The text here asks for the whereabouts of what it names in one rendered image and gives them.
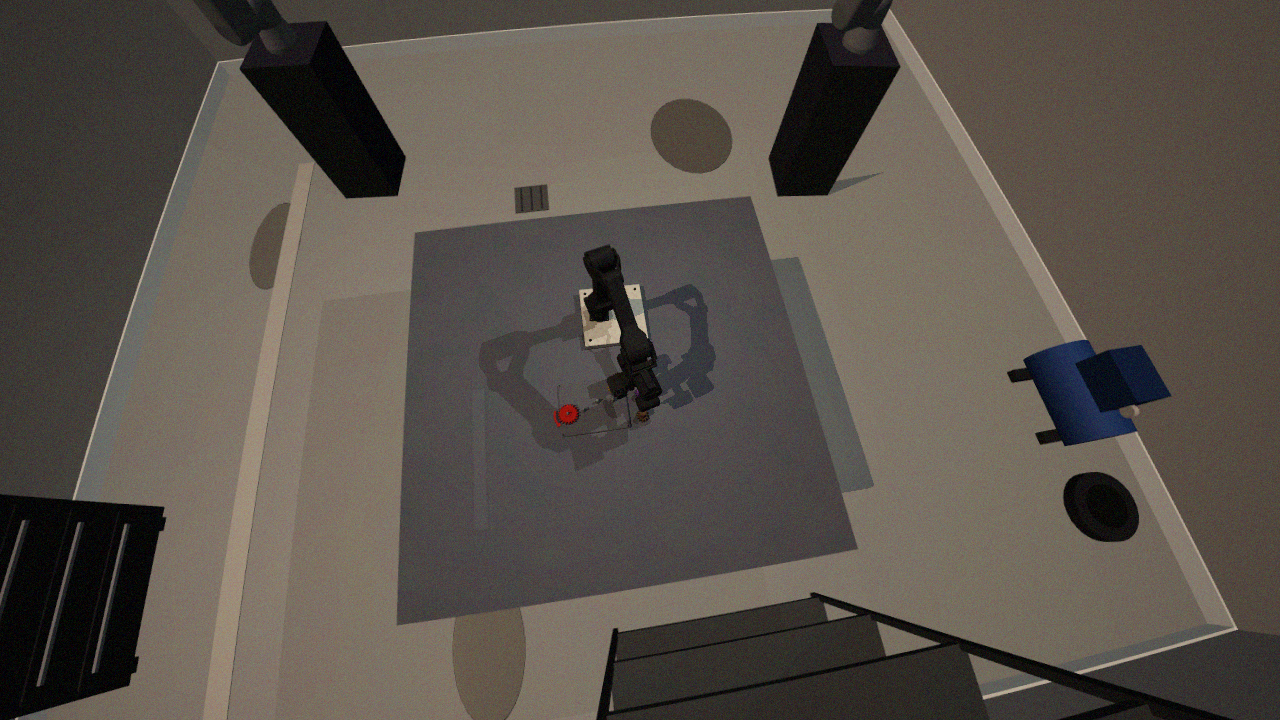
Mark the red gear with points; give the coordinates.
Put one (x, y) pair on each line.
(568, 418)

